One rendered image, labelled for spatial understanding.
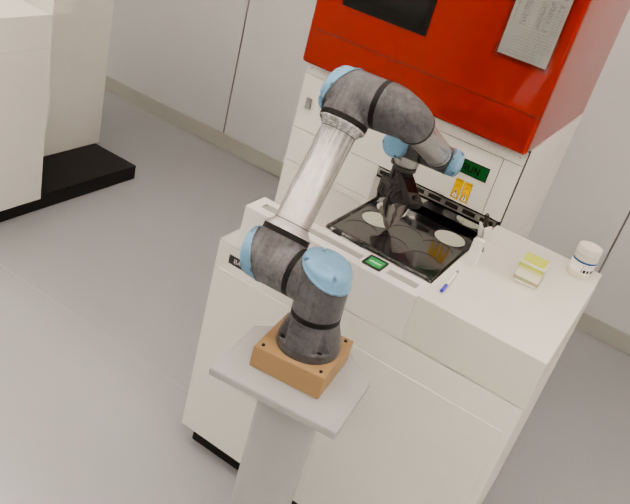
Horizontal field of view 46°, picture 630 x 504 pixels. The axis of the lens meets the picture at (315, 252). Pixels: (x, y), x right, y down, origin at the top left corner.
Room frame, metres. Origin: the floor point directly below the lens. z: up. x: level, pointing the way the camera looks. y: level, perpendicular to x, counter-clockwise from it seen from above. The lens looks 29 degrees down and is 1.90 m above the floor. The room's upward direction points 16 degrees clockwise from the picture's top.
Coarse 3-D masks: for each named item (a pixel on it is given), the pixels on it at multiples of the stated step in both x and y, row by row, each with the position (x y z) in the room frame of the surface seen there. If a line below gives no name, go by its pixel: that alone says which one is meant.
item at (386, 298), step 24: (264, 216) 1.80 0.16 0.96; (240, 240) 1.83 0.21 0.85; (312, 240) 1.74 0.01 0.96; (336, 240) 1.78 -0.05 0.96; (360, 264) 1.68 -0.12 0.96; (360, 288) 1.67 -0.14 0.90; (384, 288) 1.64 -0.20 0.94; (408, 288) 1.63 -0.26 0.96; (360, 312) 1.66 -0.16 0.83; (384, 312) 1.63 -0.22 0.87; (408, 312) 1.61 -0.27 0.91
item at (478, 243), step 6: (480, 222) 1.85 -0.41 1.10; (480, 228) 1.85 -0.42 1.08; (486, 228) 1.84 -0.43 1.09; (480, 234) 1.86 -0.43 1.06; (486, 234) 1.85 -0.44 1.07; (474, 240) 1.84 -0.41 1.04; (480, 240) 1.84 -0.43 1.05; (486, 240) 1.87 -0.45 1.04; (474, 246) 1.84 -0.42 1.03; (480, 246) 1.83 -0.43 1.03; (468, 252) 1.84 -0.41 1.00; (474, 252) 1.84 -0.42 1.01; (480, 252) 1.84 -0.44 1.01; (468, 258) 1.84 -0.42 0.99; (474, 258) 1.84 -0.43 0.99; (468, 264) 1.84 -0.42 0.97; (474, 264) 1.83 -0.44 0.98
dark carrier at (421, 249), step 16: (368, 208) 2.16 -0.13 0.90; (336, 224) 1.99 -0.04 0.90; (352, 224) 2.02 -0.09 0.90; (368, 224) 2.05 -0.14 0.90; (400, 224) 2.11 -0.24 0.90; (416, 224) 2.15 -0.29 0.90; (432, 224) 2.18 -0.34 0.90; (368, 240) 1.95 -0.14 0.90; (384, 240) 1.98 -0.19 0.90; (400, 240) 2.01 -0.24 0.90; (416, 240) 2.04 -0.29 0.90; (432, 240) 2.07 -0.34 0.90; (464, 240) 2.13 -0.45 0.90; (400, 256) 1.90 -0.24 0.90; (416, 256) 1.93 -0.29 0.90; (432, 256) 1.96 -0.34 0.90; (448, 256) 1.99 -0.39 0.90; (432, 272) 1.86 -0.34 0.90
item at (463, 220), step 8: (376, 176) 2.34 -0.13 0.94; (376, 184) 2.34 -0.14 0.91; (376, 192) 2.34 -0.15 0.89; (424, 200) 2.27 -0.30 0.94; (432, 208) 2.25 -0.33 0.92; (440, 208) 2.24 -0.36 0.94; (448, 208) 2.24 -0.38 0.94; (448, 216) 2.23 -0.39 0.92; (456, 216) 2.22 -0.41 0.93; (464, 216) 2.22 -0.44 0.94; (464, 224) 2.20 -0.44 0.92; (472, 224) 2.19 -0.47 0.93
